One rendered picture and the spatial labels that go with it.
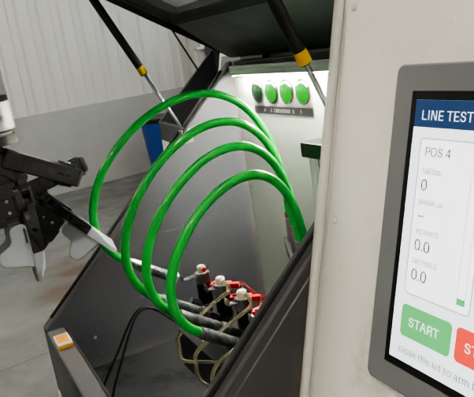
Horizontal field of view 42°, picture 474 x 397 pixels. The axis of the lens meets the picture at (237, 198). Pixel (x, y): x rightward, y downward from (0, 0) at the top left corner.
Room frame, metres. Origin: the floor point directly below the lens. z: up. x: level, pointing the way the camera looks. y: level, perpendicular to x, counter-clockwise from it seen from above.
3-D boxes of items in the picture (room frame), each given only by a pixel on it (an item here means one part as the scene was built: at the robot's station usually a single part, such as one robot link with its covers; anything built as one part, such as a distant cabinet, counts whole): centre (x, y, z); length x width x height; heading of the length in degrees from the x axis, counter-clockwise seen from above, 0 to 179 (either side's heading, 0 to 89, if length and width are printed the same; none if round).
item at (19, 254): (0.82, 0.31, 1.25); 0.06 x 0.03 x 0.09; 120
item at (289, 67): (1.19, -0.15, 1.43); 0.54 x 0.03 x 0.02; 26
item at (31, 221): (0.82, 0.29, 1.30); 0.05 x 0.02 x 0.09; 30
